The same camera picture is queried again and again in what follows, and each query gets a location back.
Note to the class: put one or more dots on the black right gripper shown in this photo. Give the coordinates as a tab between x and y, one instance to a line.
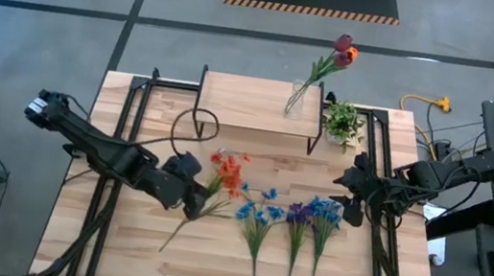
370	191

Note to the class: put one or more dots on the dark red tulip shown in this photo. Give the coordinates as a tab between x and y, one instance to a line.
343	42

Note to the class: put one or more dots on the smooth clear glass vase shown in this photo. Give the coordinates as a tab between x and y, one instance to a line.
295	108

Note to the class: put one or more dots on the orange flower bunch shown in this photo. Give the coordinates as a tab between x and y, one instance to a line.
229	174

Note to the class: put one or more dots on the black metal table frame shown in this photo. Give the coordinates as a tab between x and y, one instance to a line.
381	114

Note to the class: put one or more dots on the green plant white pot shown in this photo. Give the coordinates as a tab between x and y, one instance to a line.
341	120

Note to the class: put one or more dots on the purple flower bunch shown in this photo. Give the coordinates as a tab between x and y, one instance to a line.
298	213

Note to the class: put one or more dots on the wooden shelf black legs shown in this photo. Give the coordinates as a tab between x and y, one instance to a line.
242	103

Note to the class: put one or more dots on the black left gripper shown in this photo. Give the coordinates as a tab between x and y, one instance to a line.
178	181

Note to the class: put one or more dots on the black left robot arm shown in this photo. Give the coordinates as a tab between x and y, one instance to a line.
95	148

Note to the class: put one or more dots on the blue flower bunch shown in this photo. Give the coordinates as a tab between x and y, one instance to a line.
258	226
325	212

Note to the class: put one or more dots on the purple tulip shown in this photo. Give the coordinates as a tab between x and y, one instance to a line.
342	59

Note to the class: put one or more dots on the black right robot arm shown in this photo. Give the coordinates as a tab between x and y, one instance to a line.
440	177

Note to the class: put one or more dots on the orange tulip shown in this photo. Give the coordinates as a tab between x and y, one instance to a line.
353	52

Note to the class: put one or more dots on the white box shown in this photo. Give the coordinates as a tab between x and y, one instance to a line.
437	247

